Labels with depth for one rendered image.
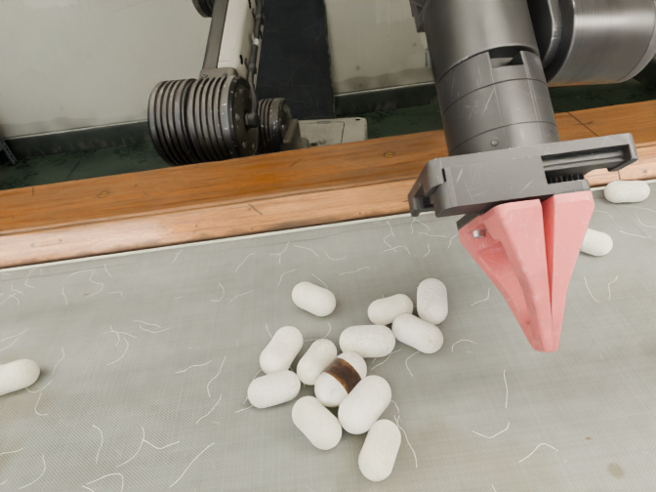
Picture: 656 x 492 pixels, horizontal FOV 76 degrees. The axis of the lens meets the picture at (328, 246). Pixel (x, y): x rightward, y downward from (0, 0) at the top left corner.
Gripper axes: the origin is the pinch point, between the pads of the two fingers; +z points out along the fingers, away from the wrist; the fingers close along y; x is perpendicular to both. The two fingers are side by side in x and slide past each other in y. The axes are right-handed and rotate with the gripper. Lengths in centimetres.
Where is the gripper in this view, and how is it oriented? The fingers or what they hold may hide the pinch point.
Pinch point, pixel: (542, 335)
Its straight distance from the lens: 25.0
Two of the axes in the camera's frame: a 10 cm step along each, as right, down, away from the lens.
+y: 9.9, -1.3, 0.1
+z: 1.3, 9.8, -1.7
